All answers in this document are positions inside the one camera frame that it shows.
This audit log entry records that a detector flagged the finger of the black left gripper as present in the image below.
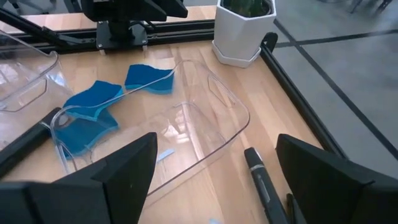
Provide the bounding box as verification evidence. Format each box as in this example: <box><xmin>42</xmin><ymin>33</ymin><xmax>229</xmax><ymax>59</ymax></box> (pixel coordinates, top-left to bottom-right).
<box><xmin>142</xmin><ymin>0</ymin><xmax>189</xmax><ymax>19</ymax></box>
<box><xmin>81</xmin><ymin>0</ymin><xmax>168</xmax><ymax>22</ymax></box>

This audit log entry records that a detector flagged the green cactus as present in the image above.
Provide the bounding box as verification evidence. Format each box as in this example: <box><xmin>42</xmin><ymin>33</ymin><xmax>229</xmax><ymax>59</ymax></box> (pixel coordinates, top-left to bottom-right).
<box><xmin>221</xmin><ymin>0</ymin><xmax>272</xmax><ymax>18</ymax></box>

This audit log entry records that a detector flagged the clear plastic bin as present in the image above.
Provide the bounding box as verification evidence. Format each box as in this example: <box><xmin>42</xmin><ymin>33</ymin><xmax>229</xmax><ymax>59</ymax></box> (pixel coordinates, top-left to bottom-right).
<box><xmin>49</xmin><ymin>58</ymin><xmax>251</xmax><ymax>208</ymax></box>
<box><xmin>0</xmin><ymin>29</ymin><xmax>75</xmax><ymax>150</ymax></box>

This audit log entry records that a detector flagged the white hexagonal plant pot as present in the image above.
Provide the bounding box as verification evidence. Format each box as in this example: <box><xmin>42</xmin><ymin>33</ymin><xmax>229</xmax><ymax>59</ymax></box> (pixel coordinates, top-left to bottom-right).
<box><xmin>211</xmin><ymin>0</ymin><xmax>277</xmax><ymax>68</ymax></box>

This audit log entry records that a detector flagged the blue sponge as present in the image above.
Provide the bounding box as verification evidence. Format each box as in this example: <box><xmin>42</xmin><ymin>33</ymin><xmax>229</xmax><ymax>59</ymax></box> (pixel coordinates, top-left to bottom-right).
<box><xmin>124</xmin><ymin>63</ymin><xmax>175</xmax><ymax>95</ymax></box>
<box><xmin>54</xmin><ymin>108</ymin><xmax>121</xmax><ymax>160</ymax></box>
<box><xmin>63</xmin><ymin>80</ymin><xmax>124</xmax><ymax>122</ymax></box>

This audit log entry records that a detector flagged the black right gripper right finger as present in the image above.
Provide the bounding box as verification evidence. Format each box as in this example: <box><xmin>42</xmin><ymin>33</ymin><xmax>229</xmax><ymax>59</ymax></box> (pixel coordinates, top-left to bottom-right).
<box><xmin>275</xmin><ymin>133</ymin><xmax>398</xmax><ymax>224</ymax></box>

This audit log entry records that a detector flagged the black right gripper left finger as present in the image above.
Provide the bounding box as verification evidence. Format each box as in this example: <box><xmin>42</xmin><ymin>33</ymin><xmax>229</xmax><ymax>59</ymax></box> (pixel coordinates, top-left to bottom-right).
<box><xmin>0</xmin><ymin>132</ymin><xmax>159</xmax><ymax>224</ymax></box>

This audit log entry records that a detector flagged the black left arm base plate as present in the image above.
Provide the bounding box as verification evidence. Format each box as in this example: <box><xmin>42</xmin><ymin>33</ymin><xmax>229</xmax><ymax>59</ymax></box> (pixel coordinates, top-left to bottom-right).
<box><xmin>95</xmin><ymin>21</ymin><xmax>149</xmax><ymax>52</ymax></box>

